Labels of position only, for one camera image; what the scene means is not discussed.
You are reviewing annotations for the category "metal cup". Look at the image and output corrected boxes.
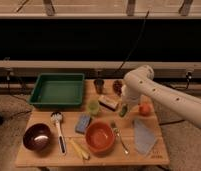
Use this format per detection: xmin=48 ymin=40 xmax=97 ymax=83
xmin=94 ymin=79 xmax=104 ymax=94

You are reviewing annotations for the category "yellow corn piece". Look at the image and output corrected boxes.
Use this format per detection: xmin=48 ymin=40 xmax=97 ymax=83
xmin=70 ymin=139 xmax=90 ymax=160

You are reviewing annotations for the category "red tomato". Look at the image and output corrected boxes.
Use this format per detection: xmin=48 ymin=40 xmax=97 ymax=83
xmin=139 ymin=103 xmax=151 ymax=116

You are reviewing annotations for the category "green pepper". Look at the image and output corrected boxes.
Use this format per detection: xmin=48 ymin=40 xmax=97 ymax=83
xmin=119 ymin=104 xmax=128 ymax=117

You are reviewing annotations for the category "wooden table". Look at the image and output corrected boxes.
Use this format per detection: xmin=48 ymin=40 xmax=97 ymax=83
xmin=15 ymin=80 xmax=169 ymax=167

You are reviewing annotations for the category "green plastic tray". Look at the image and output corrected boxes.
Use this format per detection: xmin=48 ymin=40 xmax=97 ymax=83
xmin=29 ymin=73 xmax=85 ymax=108

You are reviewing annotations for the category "orange bowl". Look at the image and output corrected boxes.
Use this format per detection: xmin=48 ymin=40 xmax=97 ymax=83
xmin=85 ymin=121 xmax=115 ymax=155

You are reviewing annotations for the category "blue sponge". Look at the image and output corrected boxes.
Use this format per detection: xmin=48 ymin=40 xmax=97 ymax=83
xmin=75 ymin=115 xmax=91 ymax=134

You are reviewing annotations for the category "small green cup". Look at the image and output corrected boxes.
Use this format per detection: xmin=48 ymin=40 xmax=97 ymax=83
xmin=88 ymin=100 xmax=100 ymax=116

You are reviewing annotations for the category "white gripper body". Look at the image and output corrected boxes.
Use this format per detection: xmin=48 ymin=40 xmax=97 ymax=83
xmin=121 ymin=85 xmax=141 ymax=112

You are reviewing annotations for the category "grey blue cloth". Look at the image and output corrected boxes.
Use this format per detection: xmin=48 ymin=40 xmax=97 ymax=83
xmin=134 ymin=119 xmax=157 ymax=155

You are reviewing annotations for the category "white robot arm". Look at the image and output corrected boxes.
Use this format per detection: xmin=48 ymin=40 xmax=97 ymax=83
xmin=121 ymin=65 xmax=201 ymax=129

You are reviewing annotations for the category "metal fork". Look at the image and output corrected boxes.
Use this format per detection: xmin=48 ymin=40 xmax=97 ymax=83
xmin=110 ymin=121 xmax=130 ymax=155

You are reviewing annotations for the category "dark grapes bunch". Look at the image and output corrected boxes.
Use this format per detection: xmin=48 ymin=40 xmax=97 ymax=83
xmin=113 ymin=80 xmax=122 ymax=96

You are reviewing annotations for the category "dark red bowl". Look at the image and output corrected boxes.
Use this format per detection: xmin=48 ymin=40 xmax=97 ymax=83
xmin=23 ymin=123 xmax=51 ymax=151

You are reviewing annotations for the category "black cable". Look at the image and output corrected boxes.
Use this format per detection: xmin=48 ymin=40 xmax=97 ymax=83
xmin=113 ymin=9 xmax=151 ymax=75

